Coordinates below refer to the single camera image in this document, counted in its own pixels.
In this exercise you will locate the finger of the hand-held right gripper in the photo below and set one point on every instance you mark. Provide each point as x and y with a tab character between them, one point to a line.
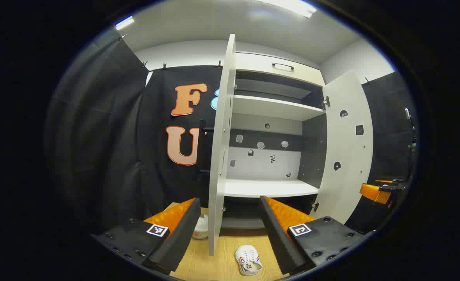
372	192

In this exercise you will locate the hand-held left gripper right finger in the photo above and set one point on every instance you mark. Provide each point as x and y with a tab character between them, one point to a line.
278	242

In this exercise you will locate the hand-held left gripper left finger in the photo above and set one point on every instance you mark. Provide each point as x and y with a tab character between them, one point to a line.
179	238

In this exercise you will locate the white striped shoe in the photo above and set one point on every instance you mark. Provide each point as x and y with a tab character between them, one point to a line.
247	259

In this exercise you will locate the white cabinet door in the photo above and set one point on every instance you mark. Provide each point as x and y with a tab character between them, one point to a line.
347	148
220	156

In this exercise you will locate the white shoe cabinet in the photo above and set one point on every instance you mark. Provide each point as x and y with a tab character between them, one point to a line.
265	164

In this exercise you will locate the white cabinet shelf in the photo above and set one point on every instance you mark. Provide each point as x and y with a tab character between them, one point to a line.
269	188
269	107

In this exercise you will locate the white cabinet drawer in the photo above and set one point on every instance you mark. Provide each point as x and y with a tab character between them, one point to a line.
253	64

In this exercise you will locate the white knitted pumpkin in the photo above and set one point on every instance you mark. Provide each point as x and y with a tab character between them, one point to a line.
201	228

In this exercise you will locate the black backdrop cloth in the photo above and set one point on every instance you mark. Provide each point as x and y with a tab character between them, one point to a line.
109	136
389	117

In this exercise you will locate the ceiling light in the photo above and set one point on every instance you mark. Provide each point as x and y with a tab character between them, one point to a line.
124	22
292	7

